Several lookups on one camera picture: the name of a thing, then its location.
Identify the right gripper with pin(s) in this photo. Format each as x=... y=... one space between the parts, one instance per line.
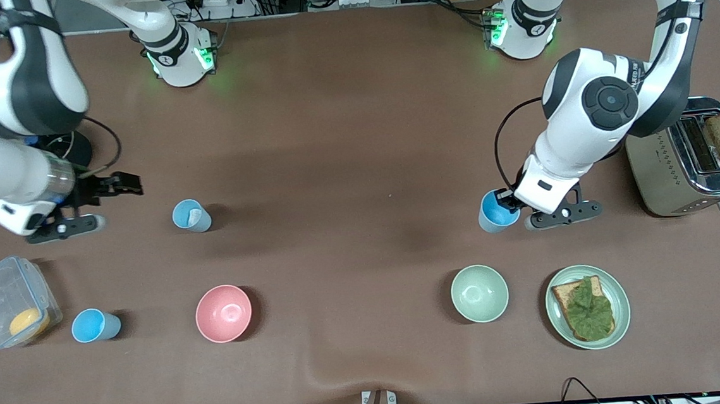
x=88 y=188

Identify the glass lid with blue knob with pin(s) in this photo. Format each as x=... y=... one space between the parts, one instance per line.
x=58 y=147

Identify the pale green bowl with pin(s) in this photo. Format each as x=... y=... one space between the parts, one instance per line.
x=479 y=294

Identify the orange round food piece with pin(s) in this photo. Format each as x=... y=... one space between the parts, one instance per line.
x=26 y=321

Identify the brown bread slice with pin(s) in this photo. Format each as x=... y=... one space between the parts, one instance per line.
x=563 y=292

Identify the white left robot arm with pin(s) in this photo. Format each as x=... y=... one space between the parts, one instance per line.
x=606 y=99

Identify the pink bowl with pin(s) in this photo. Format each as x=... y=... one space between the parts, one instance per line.
x=223 y=313

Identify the plain blue cup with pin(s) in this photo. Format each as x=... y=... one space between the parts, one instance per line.
x=90 y=325
x=493 y=218

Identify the green lettuce leaf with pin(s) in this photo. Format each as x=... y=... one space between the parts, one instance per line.
x=589 y=312

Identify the pale green plate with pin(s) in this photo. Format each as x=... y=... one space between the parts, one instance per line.
x=620 y=301

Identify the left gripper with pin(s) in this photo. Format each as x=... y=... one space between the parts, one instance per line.
x=506 y=201

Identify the beige and chrome toaster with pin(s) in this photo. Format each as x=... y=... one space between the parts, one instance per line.
x=655 y=168

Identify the blue cup with white label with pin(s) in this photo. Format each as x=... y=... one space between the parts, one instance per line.
x=182 y=213

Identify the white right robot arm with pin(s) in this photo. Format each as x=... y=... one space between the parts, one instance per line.
x=10 y=93

